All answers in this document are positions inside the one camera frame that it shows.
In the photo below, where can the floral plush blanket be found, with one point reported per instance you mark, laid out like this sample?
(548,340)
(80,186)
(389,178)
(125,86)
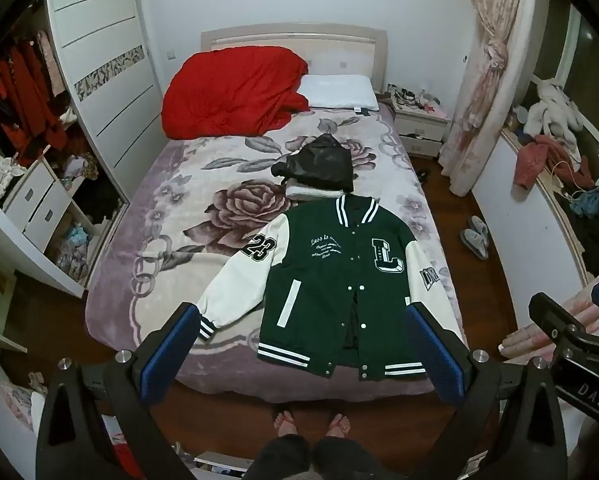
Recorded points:
(179,220)

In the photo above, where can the white pillow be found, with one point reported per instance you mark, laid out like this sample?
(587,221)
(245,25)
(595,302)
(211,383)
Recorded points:
(337,91)

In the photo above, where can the white drawer unit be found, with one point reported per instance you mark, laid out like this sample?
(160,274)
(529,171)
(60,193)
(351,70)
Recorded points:
(34,200)

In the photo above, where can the pink red garment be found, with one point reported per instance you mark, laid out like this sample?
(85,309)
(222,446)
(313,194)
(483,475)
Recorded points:
(537,160)

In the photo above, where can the person's right leg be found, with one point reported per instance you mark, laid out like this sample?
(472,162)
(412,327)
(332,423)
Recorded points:
(347,460)

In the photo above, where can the person's leg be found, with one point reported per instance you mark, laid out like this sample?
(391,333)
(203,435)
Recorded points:
(279,460)
(347,460)

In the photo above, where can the blue cloth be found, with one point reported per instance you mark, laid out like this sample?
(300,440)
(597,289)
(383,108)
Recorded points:
(593,201)

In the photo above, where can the grey slipper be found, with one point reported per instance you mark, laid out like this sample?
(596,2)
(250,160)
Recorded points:
(473,245)
(480,225)

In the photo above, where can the pink folded bedding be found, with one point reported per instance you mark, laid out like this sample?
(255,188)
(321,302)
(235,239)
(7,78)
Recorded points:
(544,340)

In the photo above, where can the white fleece garment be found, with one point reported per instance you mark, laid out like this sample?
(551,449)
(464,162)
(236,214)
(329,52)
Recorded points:
(312,192)

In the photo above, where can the person's foot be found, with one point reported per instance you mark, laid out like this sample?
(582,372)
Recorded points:
(284,422)
(340,425)

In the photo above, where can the pink floral curtain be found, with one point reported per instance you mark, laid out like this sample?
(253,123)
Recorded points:
(484,75)

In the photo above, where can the pile of mixed clothes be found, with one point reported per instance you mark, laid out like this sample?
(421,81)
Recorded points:
(74,250)

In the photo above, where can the clutter of small toiletries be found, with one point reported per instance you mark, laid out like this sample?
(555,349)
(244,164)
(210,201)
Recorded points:
(412,96)

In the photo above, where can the person's left leg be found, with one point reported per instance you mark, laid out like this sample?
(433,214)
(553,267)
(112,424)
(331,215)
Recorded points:
(279,460)

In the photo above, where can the person's right foot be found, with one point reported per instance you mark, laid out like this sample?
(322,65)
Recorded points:
(340,425)

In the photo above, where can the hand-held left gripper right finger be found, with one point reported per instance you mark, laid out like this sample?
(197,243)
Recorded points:
(437,355)

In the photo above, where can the white nightstand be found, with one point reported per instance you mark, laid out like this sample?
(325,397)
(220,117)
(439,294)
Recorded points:
(419,130)

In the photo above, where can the person's left foot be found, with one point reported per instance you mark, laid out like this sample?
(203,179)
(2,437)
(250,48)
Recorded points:
(284,422)

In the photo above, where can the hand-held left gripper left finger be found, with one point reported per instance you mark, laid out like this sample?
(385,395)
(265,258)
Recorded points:
(172,355)

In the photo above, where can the green and white varsity jacket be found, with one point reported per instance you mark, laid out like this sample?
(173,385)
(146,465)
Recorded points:
(329,285)

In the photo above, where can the white plush garment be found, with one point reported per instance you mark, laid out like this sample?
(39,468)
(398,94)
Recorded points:
(552,110)

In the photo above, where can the pink floral cloth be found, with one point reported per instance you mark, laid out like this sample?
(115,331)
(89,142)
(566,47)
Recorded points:
(16,400)

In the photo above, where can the hanging red clothes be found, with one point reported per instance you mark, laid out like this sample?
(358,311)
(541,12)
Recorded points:
(24,100)

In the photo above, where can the red quilt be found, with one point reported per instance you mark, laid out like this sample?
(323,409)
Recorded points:
(229,95)

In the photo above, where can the beige wooden bed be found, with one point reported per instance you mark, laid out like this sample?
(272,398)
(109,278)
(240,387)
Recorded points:
(329,45)

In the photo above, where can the black jacket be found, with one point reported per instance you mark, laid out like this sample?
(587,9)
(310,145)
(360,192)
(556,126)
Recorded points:
(319,162)

